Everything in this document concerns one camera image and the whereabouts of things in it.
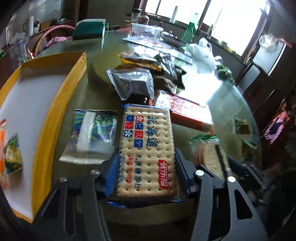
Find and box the dark green snack packet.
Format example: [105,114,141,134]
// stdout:
[234,118,251,135]

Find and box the round cracker green pack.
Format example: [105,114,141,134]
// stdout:
[189,135,232,179]

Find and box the clear green snack sachet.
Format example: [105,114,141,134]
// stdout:
[59,109,117,165]

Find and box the green pea snack packet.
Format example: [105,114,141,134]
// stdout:
[4,133,23,175]

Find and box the blue white cracker pack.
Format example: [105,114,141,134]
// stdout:
[108,104,180,208]

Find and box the red orange cracker pack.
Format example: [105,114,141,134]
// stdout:
[152,90,215,135]

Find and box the silver foil snack bag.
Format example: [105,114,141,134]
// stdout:
[106,68,154,100]

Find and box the yellow brown biscuit pack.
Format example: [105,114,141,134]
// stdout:
[119,51,162,71]

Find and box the smartphone with video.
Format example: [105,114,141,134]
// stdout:
[263,99,291,145]

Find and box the green vegetable bundle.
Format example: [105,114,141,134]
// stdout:
[216,64,235,84]

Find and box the yellow cardboard tray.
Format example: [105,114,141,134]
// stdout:
[1,52,87,222]

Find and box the white plastic bag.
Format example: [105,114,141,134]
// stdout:
[187,38,223,70]

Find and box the green plastic bottle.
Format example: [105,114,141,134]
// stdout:
[181,13,199,44]

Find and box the metal dish with food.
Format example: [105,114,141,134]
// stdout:
[162,35,187,47]

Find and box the printed paper mat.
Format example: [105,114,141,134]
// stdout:
[123,36,193,65]

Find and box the clear plastic cup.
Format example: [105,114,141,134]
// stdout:
[9,40,28,69]

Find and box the pink cloth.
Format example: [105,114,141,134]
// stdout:
[46,36,72,48]

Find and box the clear plastic food container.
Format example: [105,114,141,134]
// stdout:
[131,23,164,38]

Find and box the teal tissue box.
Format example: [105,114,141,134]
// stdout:
[72,19,106,41]

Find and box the hula hoop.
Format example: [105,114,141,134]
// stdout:
[33,24,76,55]

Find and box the red label bottle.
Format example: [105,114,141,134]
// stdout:
[138,12,149,25]

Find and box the white thermos bottle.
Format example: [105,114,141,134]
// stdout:
[26,16,34,37]

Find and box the glass jar dark lid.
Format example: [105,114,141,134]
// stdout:
[130,9,142,23]

